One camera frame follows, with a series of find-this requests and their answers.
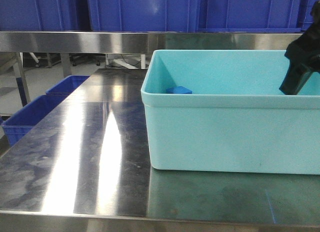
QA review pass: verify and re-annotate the blue crate on shelf middle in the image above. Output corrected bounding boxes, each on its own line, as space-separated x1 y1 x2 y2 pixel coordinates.
87 0 201 33

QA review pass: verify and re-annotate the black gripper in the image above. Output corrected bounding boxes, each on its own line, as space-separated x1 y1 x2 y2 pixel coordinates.
279 0 320 95

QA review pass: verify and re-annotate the blue crate on shelf right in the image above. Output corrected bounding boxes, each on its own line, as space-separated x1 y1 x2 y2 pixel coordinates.
198 0 301 33

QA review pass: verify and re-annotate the blue crate on shelf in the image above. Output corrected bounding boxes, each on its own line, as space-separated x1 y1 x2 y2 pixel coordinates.
198 0 301 33
87 0 201 33
0 0 91 32

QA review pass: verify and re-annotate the light turquoise plastic bin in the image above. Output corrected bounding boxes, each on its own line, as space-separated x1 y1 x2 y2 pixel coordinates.
141 50 320 175

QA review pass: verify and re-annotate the blue foam cube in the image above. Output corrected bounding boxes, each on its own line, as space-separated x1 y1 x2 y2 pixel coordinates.
166 86 193 95

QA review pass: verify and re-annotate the blue floor bin near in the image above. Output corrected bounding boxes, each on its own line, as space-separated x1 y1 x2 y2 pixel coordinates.
1 95 67 147

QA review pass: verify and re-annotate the blue crate on shelf left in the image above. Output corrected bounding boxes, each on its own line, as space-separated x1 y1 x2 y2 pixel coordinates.
0 0 91 32

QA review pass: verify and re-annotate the blue ribbed crate with label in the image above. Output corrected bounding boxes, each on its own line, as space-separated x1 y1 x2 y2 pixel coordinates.
297 0 319 32

